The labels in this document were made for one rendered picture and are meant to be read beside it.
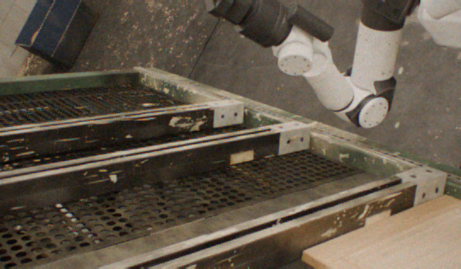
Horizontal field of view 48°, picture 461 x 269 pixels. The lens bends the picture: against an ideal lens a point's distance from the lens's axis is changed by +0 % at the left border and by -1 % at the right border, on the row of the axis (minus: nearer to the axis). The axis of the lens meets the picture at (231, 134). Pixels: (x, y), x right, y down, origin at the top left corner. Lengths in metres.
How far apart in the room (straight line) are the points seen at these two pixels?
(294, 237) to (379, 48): 0.44
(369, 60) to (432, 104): 1.38
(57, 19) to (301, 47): 4.10
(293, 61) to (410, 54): 1.73
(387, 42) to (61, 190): 0.74
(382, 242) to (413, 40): 1.80
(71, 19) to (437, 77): 3.41
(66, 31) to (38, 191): 3.93
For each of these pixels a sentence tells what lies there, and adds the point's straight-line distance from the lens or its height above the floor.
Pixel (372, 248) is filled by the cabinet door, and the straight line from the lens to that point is 1.02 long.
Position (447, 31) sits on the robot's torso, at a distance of 1.02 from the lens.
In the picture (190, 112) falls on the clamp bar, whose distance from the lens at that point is 1.63.
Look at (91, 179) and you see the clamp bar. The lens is 1.17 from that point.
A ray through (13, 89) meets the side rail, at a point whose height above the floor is 1.34.
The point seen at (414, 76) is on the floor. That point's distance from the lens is 2.62.
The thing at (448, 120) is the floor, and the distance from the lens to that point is 2.45.
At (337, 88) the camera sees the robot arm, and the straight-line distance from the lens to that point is 1.13.
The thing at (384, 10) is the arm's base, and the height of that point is 1.31.
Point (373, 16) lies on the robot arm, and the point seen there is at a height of 1.30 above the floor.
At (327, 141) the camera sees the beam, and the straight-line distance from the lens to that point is 1.53.
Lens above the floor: 2.10
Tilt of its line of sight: 43 degrees down
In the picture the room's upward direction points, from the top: 58 degrees counter-clockwise
